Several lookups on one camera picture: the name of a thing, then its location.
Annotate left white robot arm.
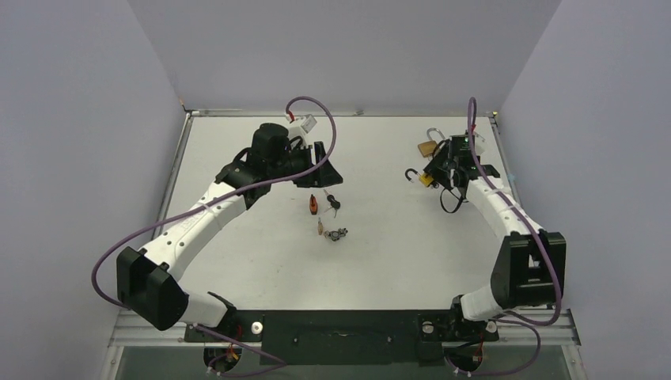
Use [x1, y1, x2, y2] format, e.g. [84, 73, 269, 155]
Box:
[116, 116, 343, 340]

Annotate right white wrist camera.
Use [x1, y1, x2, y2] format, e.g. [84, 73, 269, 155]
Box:
[472, 131, 487, 158]

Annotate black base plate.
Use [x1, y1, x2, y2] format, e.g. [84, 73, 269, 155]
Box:
[214, 310, 499, 365]

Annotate small padlock keys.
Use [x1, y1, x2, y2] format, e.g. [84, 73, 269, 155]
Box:
[322, 228, 348, 241]

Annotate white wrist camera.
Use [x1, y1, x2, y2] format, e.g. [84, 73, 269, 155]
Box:
[472, 131, 487, 158]
[286, 114, 317, 139]

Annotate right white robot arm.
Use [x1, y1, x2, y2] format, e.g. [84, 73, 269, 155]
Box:
[419, 135, 567, 338]

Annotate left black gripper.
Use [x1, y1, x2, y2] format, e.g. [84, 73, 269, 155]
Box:
[269, 142, 342, 188]

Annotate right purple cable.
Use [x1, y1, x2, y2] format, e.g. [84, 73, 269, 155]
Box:
[445, 97, 563, 378]

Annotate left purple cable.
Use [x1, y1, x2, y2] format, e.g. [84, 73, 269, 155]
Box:
[91, 96, 338, 310]

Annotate purple cable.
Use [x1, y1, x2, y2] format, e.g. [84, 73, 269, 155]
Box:
[91, 96, 338, 310]
[445, 97, 563, 378]

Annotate large brass padlock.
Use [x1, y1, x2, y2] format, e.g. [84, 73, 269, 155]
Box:
[417, 127, 445, 158]

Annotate yellow padlock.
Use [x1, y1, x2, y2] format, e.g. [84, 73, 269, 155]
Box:
[404, 168, 438, 188]

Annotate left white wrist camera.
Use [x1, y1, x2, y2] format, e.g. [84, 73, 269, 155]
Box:
[286, 114, 317, 139]

